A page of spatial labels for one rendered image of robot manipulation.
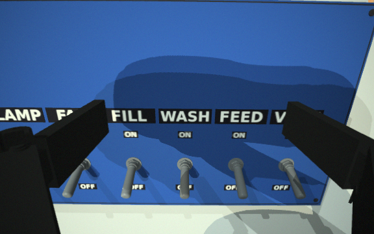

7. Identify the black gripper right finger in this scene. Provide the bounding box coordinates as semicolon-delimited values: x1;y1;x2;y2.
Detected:
282;101;374;234

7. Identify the blue switch panel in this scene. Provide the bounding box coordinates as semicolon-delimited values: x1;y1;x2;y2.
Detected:
0;0;374;205

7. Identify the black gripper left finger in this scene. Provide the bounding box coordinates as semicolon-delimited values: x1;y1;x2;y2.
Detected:
0;99;109;234

